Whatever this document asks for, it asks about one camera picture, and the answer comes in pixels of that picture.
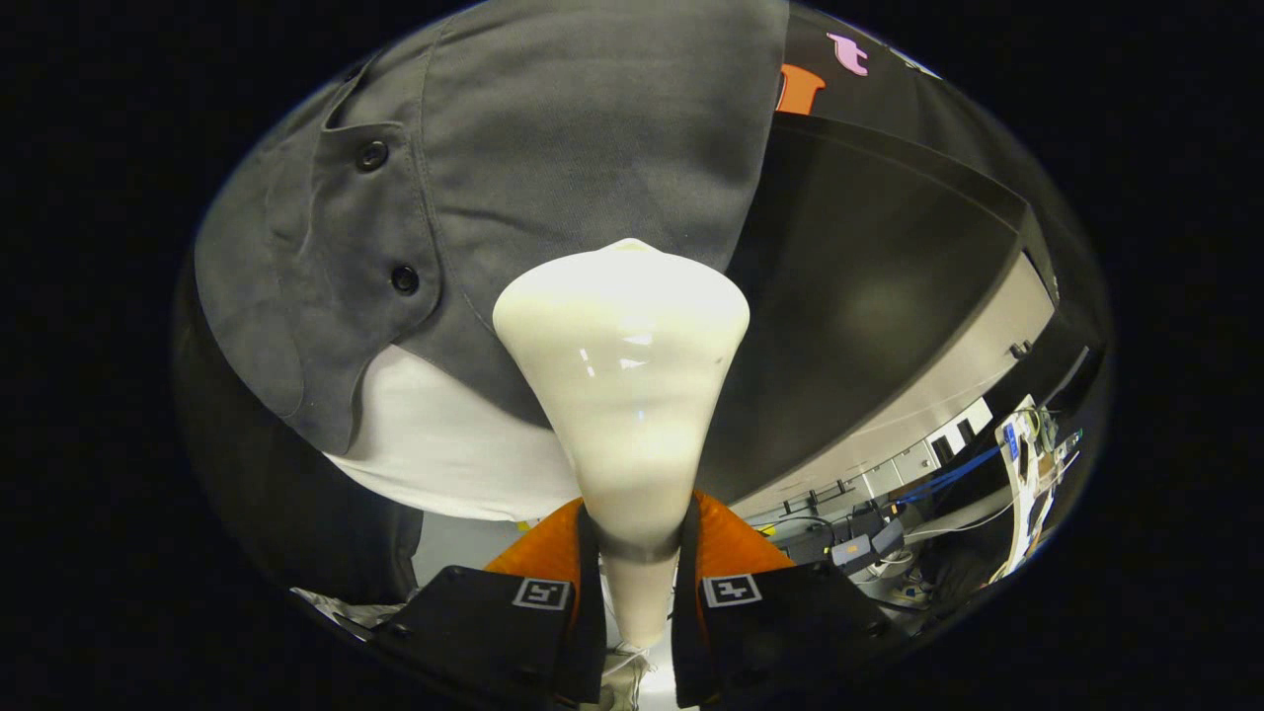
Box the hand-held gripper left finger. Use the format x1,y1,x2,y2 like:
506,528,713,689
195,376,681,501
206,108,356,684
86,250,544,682
380,497,608,710

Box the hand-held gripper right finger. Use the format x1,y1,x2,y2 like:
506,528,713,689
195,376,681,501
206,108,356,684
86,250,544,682
671,491,914,708

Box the grey button shirt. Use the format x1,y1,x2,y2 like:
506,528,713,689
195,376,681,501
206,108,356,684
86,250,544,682
194,0,791,457

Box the white mannequin torso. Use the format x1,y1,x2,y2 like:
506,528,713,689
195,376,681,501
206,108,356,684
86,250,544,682
326,344,584,522

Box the cluttered white desk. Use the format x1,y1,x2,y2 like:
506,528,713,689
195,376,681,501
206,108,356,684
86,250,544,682
992,395,1083,584

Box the grey cabinet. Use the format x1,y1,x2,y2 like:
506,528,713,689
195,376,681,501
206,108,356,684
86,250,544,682
696,114,1058,520

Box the blue cable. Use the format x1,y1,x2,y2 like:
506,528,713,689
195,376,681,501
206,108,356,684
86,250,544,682
894,444,1004,505

